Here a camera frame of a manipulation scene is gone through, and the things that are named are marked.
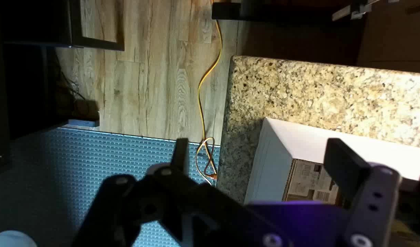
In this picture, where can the dark floor cabinet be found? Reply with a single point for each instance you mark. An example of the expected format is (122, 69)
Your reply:
(19, 91)

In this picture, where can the dark shelf board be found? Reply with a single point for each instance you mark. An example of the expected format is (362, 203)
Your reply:
(274, 11)

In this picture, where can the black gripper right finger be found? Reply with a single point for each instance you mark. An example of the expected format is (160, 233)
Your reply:
(370, 206)

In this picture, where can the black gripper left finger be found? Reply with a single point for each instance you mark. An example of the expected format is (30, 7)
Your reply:
(128, 210)

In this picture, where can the dark wooden frame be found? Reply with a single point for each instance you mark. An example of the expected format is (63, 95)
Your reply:
(101, 43)

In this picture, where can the white rounded object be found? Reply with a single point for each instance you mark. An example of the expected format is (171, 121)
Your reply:
(12, 240)

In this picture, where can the white cardboard box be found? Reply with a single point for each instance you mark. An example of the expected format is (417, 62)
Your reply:
(311, 141)

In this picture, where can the blue perforated mat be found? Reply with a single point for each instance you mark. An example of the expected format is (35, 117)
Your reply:
(82, 159)

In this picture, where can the brown base cabinet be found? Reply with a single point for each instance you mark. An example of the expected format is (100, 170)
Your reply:
(397, 36)

